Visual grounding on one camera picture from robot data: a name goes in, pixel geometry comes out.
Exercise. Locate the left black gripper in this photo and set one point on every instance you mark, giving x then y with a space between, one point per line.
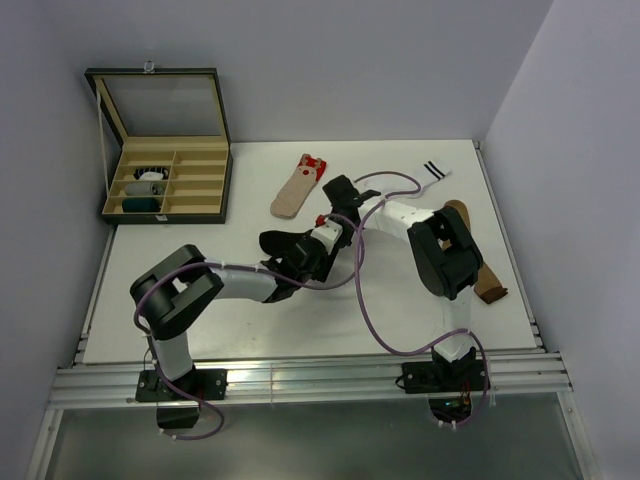
326 263

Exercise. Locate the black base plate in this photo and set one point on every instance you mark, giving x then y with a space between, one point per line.
207 384
457 380

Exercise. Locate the white striped sock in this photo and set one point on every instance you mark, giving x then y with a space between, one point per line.
411 182

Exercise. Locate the dark green rolled sock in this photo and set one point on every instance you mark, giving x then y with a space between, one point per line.
141 205

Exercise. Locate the brown sock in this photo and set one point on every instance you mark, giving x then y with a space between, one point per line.
488 287

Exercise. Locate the black compartment storage box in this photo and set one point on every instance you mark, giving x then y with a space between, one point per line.
172 117

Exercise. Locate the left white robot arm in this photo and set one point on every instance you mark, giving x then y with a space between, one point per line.
172 295

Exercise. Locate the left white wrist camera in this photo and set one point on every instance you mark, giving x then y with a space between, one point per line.
327 232

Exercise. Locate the aluminium mounting rail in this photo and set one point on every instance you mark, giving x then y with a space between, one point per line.
358 378

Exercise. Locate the black white rolled sock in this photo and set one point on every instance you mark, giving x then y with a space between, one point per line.
151 173

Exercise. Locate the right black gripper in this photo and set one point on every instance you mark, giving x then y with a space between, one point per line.
346 240

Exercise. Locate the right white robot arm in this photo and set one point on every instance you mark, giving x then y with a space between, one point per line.
445 254

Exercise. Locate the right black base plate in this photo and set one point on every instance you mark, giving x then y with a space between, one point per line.
457 380

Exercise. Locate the grey rolled sock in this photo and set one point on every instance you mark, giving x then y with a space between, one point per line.
144 189

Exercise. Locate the beige reindeer sock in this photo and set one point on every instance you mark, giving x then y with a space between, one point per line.
291 197

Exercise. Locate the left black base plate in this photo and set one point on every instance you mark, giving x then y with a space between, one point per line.
207 384

